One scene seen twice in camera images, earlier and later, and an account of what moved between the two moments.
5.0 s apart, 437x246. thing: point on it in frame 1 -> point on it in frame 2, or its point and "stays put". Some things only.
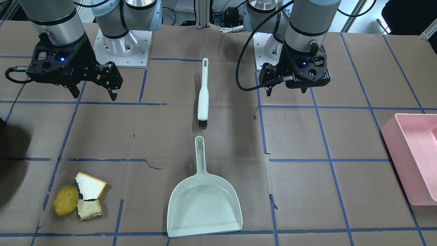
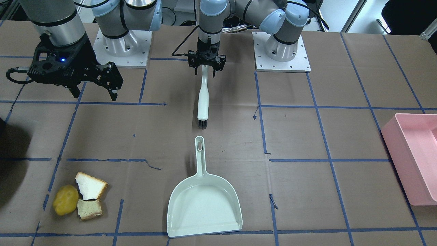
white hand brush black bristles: [203, 98] stays put
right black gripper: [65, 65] stays put
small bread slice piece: [87, 209] stays put
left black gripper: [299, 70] -> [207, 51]
